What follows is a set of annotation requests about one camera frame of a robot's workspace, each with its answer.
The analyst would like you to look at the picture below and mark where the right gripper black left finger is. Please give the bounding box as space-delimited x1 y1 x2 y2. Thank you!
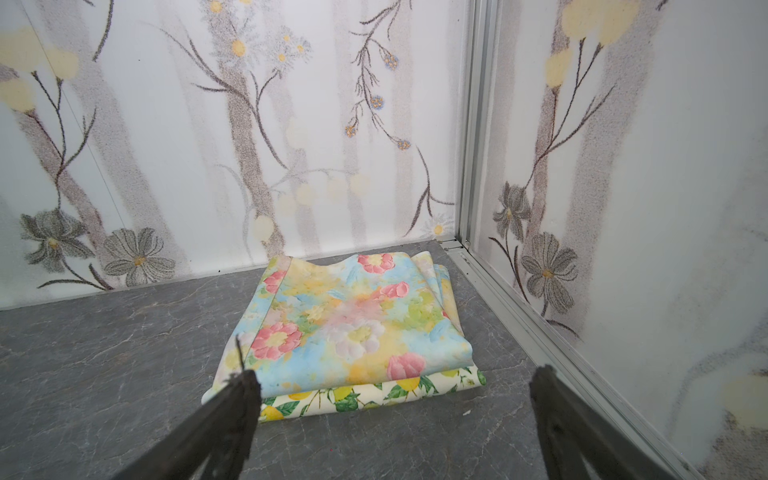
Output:
114 370 262 479

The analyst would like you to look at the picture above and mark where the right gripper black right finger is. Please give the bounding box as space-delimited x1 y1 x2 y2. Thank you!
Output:
529 365 672 479

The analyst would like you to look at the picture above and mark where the pastel floral skirt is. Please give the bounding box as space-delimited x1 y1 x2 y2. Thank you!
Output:
204 251 476 400

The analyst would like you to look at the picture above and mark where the lemon print yellow skirt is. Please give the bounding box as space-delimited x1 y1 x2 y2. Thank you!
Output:
259 365 487 422

